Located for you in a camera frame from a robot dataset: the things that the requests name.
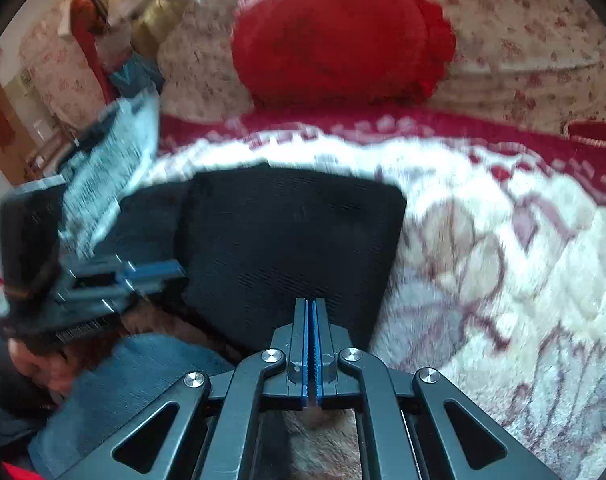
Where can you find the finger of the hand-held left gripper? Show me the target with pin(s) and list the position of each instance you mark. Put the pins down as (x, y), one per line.
(153, 266)
(155, 283)

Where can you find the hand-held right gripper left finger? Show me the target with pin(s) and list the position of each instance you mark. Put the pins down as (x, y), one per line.
(303, 355)

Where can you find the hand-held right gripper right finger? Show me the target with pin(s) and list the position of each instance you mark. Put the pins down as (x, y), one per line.
(318, 355)

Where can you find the black pants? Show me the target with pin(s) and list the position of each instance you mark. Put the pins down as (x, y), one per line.
(283, 240)

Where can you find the red and white fleece blanket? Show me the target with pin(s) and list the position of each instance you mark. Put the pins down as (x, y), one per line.
(483, 260)

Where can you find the red hanging cloth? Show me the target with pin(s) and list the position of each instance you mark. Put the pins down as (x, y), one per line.
(88, 35)

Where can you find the red heart-shaped frilled pillow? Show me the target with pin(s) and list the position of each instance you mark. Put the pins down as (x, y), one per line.
(333, 40)

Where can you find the dark red trimmed cushion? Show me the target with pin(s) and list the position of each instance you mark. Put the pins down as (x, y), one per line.
(598, 135)

